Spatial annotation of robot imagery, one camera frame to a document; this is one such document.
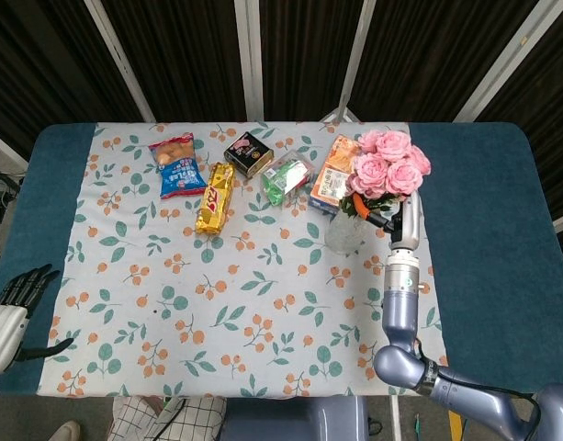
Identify gold biscuit package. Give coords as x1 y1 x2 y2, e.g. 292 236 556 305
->
194 162 237 236

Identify orange carton box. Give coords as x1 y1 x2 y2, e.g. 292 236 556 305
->
309 134 365 216

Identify white floral fruit tablecloth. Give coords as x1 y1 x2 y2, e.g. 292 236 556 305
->
36 120 450 399

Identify beige shoe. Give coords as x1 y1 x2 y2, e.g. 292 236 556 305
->
49 420 82 441

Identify right silver robot hand orange fingertips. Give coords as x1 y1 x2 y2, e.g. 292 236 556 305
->
353 190 423 252

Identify black tin box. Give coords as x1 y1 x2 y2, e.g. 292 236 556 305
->
223 131 275 177

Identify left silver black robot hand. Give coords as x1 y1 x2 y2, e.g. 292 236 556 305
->
0 264 75 374

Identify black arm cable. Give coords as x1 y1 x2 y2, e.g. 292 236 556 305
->
413 339 539 405

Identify white table leg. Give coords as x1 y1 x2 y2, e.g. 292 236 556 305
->
389 395 402 441

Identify white black checked cloth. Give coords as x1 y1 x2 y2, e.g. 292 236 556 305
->
107 395 228 441

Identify teal blue table cover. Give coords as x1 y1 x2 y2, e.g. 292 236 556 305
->
0 120 563 397

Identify clear textured glass vase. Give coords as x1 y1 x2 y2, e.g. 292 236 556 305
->
325 201 372 256

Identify blue snack bag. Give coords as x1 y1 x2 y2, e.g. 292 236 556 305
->
147 131 208 200

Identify grey-purple plastic stool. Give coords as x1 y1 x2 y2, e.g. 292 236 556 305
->
219 395 370 441

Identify clear plastic box green contents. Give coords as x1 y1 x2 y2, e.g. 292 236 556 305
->
260 150 317 207

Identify grey tripod stand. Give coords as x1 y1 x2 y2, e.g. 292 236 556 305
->
320 94 360 123

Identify pink artificial rose bouquet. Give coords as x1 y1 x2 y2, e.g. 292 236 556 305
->
338 130 433 221

